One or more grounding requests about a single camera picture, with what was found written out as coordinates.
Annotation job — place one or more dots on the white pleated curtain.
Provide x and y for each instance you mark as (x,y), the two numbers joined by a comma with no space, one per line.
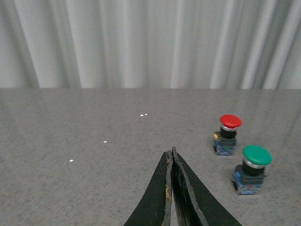
(199,44)

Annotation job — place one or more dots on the green mushroom push button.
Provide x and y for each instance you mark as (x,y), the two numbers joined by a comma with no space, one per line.
(248,177)

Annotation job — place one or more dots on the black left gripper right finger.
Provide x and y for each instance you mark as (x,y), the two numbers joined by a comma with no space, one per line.
(194,203)

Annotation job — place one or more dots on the red mushroom push button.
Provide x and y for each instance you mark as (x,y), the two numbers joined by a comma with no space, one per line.
(225,139)

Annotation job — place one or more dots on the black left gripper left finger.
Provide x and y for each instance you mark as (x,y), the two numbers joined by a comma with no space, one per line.
(154,208)

